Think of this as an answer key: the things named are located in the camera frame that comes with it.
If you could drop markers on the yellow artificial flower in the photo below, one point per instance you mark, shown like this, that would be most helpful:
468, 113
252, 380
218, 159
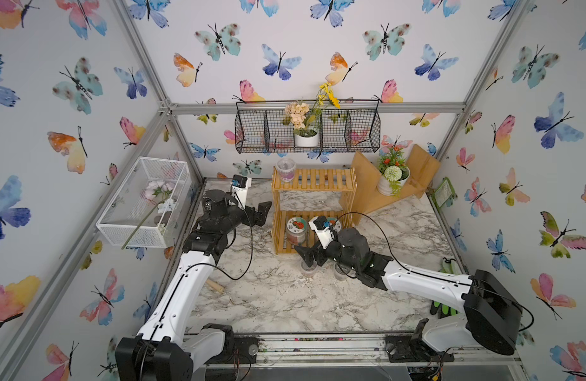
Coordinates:
326, 97

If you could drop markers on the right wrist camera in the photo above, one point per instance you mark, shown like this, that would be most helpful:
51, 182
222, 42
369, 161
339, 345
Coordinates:
323, 230

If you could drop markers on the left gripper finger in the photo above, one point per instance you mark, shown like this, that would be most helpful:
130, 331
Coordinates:
259, 219
263, 209

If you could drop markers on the dark seed jar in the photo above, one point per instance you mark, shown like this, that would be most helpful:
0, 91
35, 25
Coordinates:
341, 272

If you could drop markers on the white pot peach flowers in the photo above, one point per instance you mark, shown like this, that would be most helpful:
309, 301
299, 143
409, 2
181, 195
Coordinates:
306, 124

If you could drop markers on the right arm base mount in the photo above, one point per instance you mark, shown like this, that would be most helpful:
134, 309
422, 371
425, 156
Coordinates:
410, 348

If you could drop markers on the purple seed jar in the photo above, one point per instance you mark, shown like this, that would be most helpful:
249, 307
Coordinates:
286, 168

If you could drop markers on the potted red green flowers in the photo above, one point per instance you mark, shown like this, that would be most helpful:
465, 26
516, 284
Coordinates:
394, 171

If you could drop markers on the green black garden glove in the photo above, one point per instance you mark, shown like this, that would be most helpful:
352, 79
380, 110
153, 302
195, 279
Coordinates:
442, 307

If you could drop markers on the green framed small board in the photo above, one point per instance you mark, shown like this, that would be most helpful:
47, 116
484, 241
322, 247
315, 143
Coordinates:
444, 195

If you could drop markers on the black wire wall basket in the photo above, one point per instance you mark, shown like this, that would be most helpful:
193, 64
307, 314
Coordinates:
270, 127

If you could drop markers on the white mesh wall box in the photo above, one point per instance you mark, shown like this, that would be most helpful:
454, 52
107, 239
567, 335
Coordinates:
127, 206

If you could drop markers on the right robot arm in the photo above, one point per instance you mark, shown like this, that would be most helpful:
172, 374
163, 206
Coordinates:
488, 315

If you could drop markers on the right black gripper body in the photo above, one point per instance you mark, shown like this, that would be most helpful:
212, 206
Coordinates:
335, 252

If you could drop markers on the two-tier bamboo shelf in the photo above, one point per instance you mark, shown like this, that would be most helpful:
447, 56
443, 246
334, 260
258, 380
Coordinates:
308, 182

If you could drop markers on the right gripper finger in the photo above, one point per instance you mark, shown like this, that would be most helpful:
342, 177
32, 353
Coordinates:
309, 262
308, 253

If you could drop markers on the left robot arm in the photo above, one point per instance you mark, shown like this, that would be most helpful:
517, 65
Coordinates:
201, 253

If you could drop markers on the wooden corner shelf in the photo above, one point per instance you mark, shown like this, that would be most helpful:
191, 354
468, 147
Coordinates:
373, 192

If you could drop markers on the red seed jar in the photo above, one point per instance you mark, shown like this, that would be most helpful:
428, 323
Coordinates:
308, 271

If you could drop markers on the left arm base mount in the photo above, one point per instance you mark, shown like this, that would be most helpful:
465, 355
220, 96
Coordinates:
218, 344

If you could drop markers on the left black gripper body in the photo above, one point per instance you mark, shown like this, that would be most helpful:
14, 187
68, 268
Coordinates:
234, 217

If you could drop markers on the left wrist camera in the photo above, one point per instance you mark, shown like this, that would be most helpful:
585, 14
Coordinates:
239, 189

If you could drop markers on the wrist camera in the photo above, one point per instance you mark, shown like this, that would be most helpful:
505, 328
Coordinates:
239, 189
323, 230

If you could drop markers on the strawberry lid jar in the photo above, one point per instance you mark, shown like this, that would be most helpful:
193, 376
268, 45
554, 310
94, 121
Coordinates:
297, 230
335, 224

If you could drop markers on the pink artificial flower stem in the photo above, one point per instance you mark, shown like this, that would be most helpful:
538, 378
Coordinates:
150, 229

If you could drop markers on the aluminium front rail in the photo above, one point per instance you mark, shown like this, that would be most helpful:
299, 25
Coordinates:
307, 349

